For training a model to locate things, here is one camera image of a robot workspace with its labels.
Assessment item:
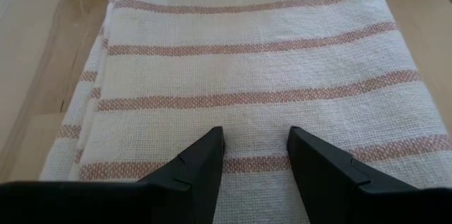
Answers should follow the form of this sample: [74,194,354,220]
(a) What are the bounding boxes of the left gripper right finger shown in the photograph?
[287,126,452,224]

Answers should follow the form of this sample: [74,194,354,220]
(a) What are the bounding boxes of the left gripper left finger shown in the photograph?
[0,126,225,224]

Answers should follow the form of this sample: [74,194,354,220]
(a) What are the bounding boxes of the white towel with pink stripes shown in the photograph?
[38,0,452,224]

